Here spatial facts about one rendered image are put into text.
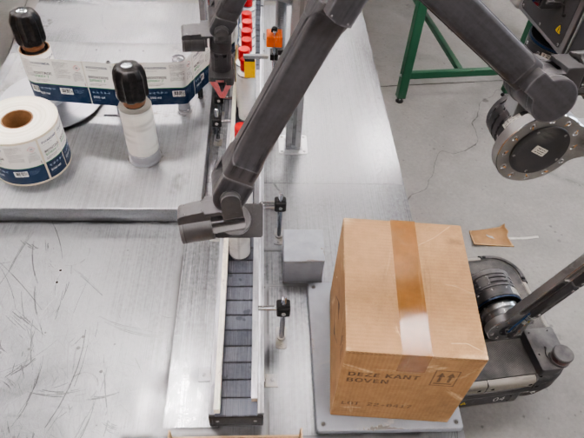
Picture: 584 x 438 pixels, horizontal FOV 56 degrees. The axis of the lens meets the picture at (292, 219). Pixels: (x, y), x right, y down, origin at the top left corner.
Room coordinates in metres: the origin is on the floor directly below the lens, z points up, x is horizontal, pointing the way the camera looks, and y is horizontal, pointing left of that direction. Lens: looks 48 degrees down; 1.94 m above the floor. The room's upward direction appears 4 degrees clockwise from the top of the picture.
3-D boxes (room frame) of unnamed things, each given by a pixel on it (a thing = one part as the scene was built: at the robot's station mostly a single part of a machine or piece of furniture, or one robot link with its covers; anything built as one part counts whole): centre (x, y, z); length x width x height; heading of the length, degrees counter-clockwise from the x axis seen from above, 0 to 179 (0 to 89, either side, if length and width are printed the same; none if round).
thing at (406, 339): (0.60, -0.22, 0.99); 0.30 x 0.24 x 0.27; 0
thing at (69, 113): (1.36, 0.77, 0.89); 0.31 x 0.31 x 0.01
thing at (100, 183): (1.33, 0.61, 0.86); 0.80 x 0.67 x 0.05; 5
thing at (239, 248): (0.83, 0.12, 0.98); 0.05 x 0.05 x 0.20
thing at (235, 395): (1.24, 0.15, 0.86); 1.65 x 0.08 x 0.04; 5
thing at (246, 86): (1.36, 0.16, 0.98); 0.05 x 0.05 x 0.20
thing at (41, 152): (1.10, 0.73, 0.95); 0.20 x 0.20 x 0.14
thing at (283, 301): (0.63, 0.03, 0.91); 0.07 x 0.03 x 0.16; 95
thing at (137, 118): (1.14, 0.43, 1.03); 0.09 x 0.09 x 0.30
